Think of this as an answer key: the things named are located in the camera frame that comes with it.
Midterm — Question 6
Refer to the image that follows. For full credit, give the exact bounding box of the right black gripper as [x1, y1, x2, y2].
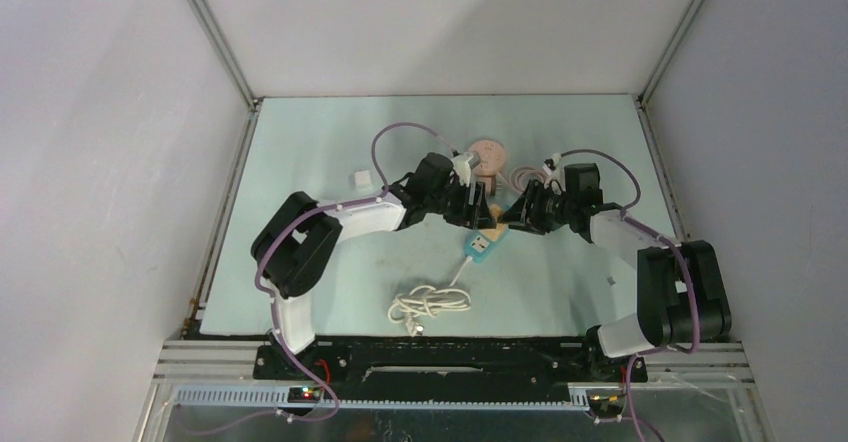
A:
[498, 180, 576, 236]

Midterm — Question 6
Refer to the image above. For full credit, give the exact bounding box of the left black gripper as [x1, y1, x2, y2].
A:
[425, 177, 495, 230]

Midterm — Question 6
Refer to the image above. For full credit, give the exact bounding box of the beige cube adapter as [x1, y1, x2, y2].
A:
[486, 204, 508, 242]

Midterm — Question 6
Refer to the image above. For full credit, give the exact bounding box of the teal power strip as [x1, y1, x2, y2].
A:
[464, 229, 508, 264]

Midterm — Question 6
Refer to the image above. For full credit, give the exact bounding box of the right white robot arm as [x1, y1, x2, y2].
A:
[499, 163, 732, 380]

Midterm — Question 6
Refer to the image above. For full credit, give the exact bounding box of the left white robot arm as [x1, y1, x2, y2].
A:
[250, 151, 497, 379]

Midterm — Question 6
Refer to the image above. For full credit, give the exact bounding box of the pink brown plug adapter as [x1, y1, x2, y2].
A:
[480, 175, 501, 197]

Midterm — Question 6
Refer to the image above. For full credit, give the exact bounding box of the pink round power strip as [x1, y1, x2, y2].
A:
[469, 139, 508, 177]

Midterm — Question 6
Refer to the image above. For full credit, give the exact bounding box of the pink coiled cable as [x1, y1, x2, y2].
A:
[498, 165, 548, 195]

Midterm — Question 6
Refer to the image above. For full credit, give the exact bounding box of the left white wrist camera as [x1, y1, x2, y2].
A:
[451, 151, 481, 187]

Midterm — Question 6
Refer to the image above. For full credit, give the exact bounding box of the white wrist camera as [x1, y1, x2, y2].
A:
[451, 151, 481, 187]
[542, 152, 564, 186]

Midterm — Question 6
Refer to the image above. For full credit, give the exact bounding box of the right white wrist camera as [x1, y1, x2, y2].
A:
[542, 152, 564, 186]

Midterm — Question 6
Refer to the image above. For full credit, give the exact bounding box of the white power strip cable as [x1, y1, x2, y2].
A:
[386, 256, 473, 338]

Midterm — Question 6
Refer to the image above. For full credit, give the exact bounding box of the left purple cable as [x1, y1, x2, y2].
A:
[255, 121, 460, 354]

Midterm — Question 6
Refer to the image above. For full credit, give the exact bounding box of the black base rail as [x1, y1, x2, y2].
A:
[252, 336, 647, 401]

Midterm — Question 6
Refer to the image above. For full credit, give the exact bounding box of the grey cable duct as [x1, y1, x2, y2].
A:
[172, 384, 626, 412]

